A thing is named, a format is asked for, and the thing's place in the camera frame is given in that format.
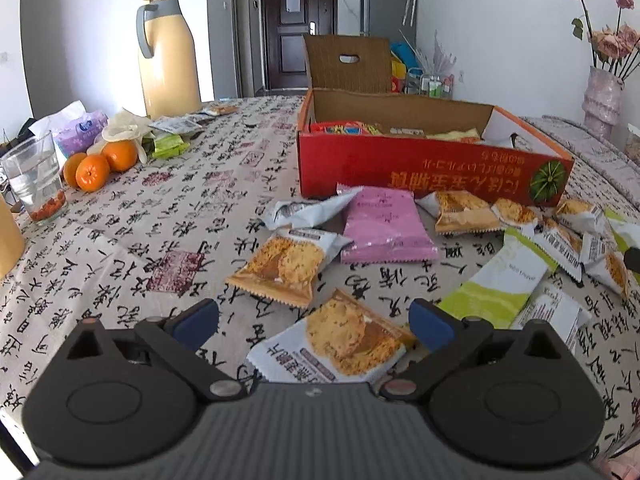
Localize green white bar packet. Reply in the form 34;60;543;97
436;227;560;331
604;207;640;256

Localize dark brown entrance door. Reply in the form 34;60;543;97
260;0;337;92

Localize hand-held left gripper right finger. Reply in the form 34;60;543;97
377;297;576;403

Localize dried pink roses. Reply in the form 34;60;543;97
557;0;640;81

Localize pink snack packet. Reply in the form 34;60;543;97
340;186;440;265

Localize purple tissue pack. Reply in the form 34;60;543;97
35;100;108;158

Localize white orange biscuit packet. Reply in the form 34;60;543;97
246;287;418;385

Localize grey patterned cloth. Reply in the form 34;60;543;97
517;115;640;201

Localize pink textured vase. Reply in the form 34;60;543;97
581;65;626;141

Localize small green packet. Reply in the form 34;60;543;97
152;132;191;160

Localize colourful chip snack bag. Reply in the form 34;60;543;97
310;120;386;136

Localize black bag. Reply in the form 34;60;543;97
0;117;51;156

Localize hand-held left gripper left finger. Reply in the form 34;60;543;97
60;297;251;402

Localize grey refrigerator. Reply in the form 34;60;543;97
361;0;420;43

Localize white feathery plant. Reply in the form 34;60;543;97
415;30;458;78

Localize clear storage jar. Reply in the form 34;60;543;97
622;122;640;166

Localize red cardboard box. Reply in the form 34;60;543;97
296;87;575;207

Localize brown paper bag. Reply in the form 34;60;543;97
0;192;26;278

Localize wire rack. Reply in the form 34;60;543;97
405;72;455;101

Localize yellow thermos jug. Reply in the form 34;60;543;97
136;0;203;121

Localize group of biscuit packets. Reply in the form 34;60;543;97
225;185;633;356

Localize clear drinking glass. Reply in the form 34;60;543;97
0;130;68;225

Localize white printed sachet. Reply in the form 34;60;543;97
147;114;213;135

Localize grey interior door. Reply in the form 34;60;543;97
232;0;258;98

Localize yellow stick snack bag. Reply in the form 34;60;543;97
427;128;483;142

